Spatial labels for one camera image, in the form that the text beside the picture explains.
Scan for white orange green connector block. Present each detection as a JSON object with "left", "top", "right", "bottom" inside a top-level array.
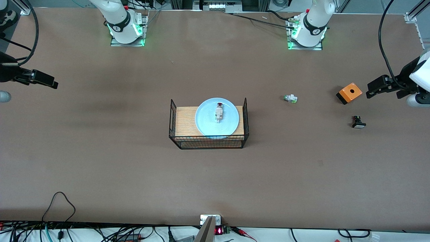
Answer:
[{"left": 214, "top": 103, "right": 225, "bottom": 123}]

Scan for light blue round plate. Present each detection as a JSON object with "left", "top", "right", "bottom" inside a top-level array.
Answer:
[{"left": 195, "top": 97, "right": 240, "bottom": 140}]

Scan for black and white shoe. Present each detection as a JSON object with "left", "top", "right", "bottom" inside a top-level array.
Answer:
[{"left": 0, "top": 9, "right": 19, "bottom": 32}]

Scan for silver lit device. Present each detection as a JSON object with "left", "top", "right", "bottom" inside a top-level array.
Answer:
[{"left": 193, "top": 0, "right": 243, "bottom": 14}]

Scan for red clip test leads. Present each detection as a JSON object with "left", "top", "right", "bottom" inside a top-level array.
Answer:
[{"left": 232, "top": 227, "right": 258, "bottom": 242}]

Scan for orange button enclosure box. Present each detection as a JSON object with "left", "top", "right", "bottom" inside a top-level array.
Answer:
[{"left": 336, "top": 82, "right": 363, "bottom": 105}]

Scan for black push button switch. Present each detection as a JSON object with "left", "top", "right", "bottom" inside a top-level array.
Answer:
[{"left": 351, "top": 115, "right": 367, "bottom": 129}]

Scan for perforated metal rail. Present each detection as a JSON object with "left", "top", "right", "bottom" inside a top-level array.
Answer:
[{"left": 414, "top": 22, "right": 425, "bottom": 51}]

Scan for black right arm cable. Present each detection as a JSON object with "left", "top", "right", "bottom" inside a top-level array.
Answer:
[{"left": 0, "top": 0, "right": 40, "bottom": 66}]

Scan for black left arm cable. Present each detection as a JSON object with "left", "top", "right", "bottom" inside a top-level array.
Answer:
[{"left": 378, "top": 0, "right": 402, "bottom": 88}]

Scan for aluminium frame profile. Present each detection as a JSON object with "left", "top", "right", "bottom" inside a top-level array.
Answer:
[
  {"left": 404, "top": 0, "right": 430, "bottom": 24},
  {"left": 10, "top": 0, "right": 32, "bottom": 15}
]

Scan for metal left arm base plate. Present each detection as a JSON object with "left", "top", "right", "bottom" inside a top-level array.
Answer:
[{"left": 287, "top": 15, "right": 324, "bottom": 51}]

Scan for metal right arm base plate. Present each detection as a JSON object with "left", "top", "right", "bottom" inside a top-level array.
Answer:
[{"left": 110, "top": 13, "right": 149, "bottom": 47}]

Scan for looped thin black cable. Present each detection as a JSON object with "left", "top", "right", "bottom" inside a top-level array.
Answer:
[{"left": 42, "top": 192, "right": 76, "bottom": 232}]

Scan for black coiled cable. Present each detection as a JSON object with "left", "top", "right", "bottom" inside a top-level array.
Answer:
[{"left": 338, "top": 229, "right": 373, "bottom": 238}]

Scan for black cable to arm base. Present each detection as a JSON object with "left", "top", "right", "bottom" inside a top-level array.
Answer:
[{"left": 226, "top": 10, "right": 298, "bottom": 30}]

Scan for black wire rack wooden shelf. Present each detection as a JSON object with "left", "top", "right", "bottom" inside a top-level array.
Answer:
[{"left": 169, "top": 97, "right": 250, "bottom": 150}]

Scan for silver camera mount bracket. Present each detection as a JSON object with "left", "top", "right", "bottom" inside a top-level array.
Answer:
[{"left": 200, "top": 214, "right": 222, "bottom": 226}]

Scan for grey camera mount bar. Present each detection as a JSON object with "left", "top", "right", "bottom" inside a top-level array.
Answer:
[{"left": 194, "top": 216, "right": 216, "bottom": 242}]

